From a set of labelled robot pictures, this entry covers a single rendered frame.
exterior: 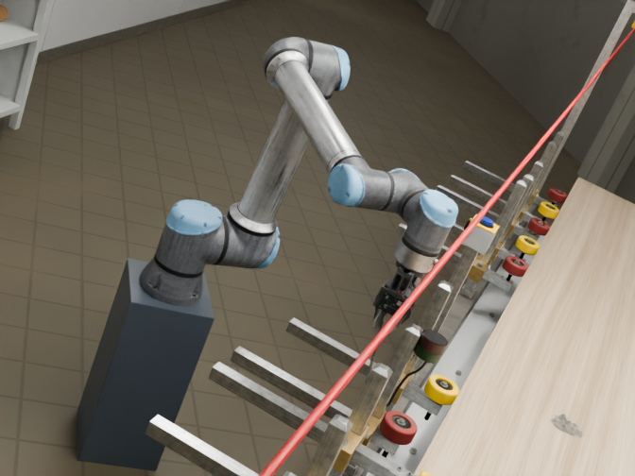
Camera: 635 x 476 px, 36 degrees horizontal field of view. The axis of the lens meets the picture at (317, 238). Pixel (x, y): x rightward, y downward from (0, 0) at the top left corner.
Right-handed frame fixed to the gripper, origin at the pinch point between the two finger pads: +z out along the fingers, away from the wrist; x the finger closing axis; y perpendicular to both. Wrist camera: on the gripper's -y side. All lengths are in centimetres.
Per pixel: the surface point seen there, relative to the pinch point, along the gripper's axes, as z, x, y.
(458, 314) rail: 28, 9, -95
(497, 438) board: 9.5, 35.1, 0.6
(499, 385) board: 9.1, 30.3, -23.6
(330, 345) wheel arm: 13.7, -11.2, -7.4
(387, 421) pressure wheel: 9.0, 12.1, 18.9
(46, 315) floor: 98, -124, -74
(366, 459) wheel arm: 4.7, 13.2, 42.7
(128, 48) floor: 93, -284, -378
